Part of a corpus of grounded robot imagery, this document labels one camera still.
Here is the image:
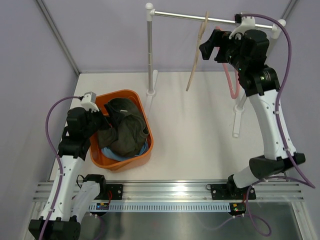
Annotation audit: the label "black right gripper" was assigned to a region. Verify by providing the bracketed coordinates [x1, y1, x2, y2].
[199, 29, 247, 73]

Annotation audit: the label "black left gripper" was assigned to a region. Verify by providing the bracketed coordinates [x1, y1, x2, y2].
[83, 103, 124, 138]

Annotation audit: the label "pink plastic hanger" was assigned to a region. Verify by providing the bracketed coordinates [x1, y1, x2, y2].
[215, 24, 241, 100]

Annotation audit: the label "beige wooden hanger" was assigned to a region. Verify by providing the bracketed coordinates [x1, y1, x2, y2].
[185, 11, 209, 92]

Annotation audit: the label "olive green shorts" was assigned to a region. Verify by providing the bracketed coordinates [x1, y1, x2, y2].
[97, 98, 149, 162]

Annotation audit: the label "light blue shorts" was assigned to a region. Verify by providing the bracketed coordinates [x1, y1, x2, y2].
[101, 141, 150, 161]

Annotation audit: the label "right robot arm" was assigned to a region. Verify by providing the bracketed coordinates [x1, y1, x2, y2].
[199, 29, 306, 200]

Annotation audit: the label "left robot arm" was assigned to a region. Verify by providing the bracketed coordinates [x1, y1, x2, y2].
[28, 103, 113, 240]

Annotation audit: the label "orange plastic laundry basket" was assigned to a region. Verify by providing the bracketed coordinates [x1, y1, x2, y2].
[90, 89, 154, 173]

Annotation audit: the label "silver clothes rack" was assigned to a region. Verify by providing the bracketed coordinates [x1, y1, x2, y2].
[144, 2, 282, 138]

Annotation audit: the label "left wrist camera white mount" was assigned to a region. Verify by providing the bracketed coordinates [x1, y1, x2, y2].
[80, 91, 100, 112]

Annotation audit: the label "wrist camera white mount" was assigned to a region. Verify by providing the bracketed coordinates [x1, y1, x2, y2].
[80, 91, 100, 112]
[228, 13, 256, 40]

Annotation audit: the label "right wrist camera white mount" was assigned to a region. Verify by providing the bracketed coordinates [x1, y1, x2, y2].
[228, 13, 256, 40]

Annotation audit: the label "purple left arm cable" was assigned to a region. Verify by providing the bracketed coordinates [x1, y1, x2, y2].
[37, 96, 108, 240]

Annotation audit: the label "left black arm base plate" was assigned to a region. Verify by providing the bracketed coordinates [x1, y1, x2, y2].
[96, 184, 124, 201]

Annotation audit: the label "white slotted cable duct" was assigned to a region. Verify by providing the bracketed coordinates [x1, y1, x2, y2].
[88, 202, 231, 213]

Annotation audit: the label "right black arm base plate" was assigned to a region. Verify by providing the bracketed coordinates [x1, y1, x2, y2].
[208, 183, 257, 201]

